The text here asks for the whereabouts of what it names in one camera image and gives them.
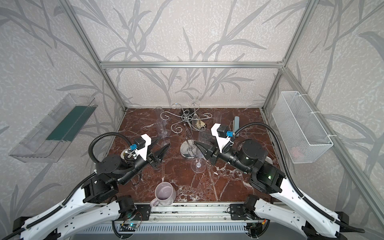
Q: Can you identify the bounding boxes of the clear champagne flute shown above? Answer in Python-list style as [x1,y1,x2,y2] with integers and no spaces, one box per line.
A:
[191,147,207,174]
[154,107,170,147]
[198,129,215,145]

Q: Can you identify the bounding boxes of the clear wine glass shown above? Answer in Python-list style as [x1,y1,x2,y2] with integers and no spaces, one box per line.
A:
[213,112,222,124]

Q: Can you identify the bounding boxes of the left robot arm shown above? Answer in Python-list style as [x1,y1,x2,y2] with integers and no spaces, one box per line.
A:
[4,132,170,240]

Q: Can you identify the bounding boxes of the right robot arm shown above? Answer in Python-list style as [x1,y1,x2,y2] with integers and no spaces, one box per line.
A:
[195,122,366,240]

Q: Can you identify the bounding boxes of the chrome wine glass rack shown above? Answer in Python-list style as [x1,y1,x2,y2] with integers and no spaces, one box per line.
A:
[161,99,213,160]

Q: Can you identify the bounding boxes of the black yellow work glove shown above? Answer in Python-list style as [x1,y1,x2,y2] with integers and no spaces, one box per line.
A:
[180,108,207,131]

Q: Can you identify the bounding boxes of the roll of tape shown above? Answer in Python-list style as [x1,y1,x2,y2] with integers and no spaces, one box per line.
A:
[120,150,135,161]

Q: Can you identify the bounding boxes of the lilac ceramic mug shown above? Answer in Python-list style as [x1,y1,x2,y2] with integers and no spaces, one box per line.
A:
[150,182,177,208]

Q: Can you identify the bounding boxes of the green circuit board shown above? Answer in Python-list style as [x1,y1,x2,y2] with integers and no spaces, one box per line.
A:
[119,223,141,233]

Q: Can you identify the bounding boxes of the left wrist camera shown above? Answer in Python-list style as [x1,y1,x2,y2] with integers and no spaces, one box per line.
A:
[127,134,152,161]

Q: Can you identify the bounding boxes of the aluminium front rail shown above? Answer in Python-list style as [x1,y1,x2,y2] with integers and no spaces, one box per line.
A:
[62,201,289,224]

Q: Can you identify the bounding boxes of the white wire wall basket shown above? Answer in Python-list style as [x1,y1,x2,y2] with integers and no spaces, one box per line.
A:
[272,91,333,164]

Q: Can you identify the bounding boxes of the clear acrylic wall shelf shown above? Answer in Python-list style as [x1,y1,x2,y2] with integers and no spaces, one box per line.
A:
[9,94,98,163]

